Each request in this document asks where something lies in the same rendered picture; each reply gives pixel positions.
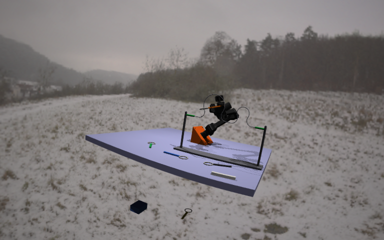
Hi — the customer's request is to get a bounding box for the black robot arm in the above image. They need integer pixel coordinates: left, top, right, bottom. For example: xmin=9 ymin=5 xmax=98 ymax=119
xmin=200 ymin=102 xmax=239 ymax=139

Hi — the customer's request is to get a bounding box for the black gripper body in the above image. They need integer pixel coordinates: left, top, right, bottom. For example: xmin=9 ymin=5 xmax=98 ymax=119
xmin=215 ymin=95 xmax=228 ymax=121

